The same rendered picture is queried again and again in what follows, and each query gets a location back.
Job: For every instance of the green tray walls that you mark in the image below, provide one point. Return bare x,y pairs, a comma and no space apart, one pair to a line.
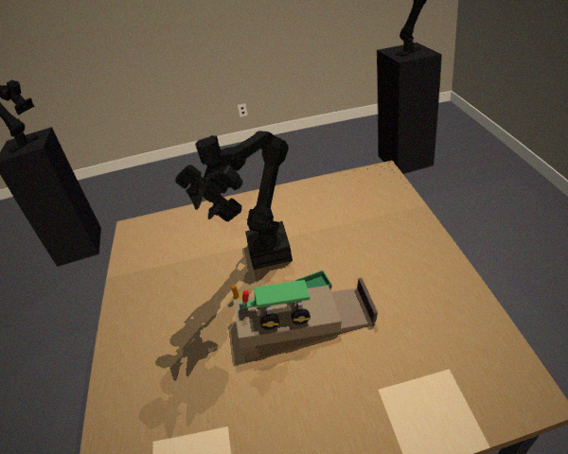
315,275

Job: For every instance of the green tray floor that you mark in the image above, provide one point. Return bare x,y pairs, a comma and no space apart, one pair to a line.
316,282

